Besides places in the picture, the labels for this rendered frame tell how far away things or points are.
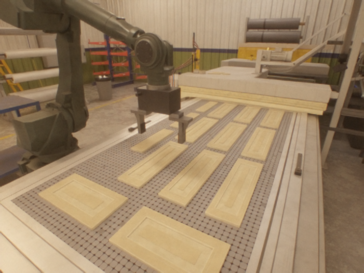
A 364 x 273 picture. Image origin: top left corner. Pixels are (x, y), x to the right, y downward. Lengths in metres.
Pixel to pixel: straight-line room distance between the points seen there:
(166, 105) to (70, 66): 1.11
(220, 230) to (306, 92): 2.42
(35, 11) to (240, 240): 1.82
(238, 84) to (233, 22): 4.69
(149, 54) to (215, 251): 0.97
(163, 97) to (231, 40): 6.72
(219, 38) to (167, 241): 7.31
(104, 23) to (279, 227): 1.45
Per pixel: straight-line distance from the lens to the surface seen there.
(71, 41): 2.04
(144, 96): 1.25
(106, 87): 6.99
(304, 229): 1.32
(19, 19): 1.82
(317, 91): 3.18
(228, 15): 7.88
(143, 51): 1.14
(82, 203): 1.36
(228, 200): 1.28
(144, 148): 1.81
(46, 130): 2.07
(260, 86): 3.23
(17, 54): 6.01
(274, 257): 1.11
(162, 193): 1.31
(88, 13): 1.49
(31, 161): 2.53
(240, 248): 1.10
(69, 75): 2.09
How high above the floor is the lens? 1.73
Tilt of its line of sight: 25 degrees down
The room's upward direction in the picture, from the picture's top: straight up
